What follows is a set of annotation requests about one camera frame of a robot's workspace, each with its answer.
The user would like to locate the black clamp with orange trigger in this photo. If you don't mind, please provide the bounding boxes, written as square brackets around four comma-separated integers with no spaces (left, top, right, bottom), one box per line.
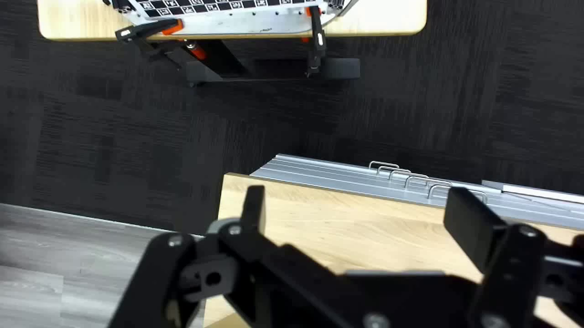
[301,6,330,78]
[113,17,212,62]

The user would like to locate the black white checkerboard calibration board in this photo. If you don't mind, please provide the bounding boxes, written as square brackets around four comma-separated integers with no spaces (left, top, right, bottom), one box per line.
[100,0,343,18]

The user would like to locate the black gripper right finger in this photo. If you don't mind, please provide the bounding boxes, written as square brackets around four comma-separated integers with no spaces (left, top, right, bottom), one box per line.
[442,186,584,328]

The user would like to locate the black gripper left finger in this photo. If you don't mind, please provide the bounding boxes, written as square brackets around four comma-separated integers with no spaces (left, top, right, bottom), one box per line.
[108,184,367,328]

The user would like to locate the small wooden table black base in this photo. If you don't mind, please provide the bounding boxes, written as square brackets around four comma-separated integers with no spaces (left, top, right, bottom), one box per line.
[35,0,429,88]

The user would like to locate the aluminium rail on table edge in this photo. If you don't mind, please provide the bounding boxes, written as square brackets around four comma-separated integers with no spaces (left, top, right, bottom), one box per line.
[248,153,584,233]

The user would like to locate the metal wire clip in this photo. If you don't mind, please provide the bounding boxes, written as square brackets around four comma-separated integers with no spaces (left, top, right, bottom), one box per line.
[367,159,453,204]

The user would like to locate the grey board mounting plate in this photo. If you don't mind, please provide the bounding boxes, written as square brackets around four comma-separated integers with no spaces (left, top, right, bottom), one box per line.
[124,7,325,37]

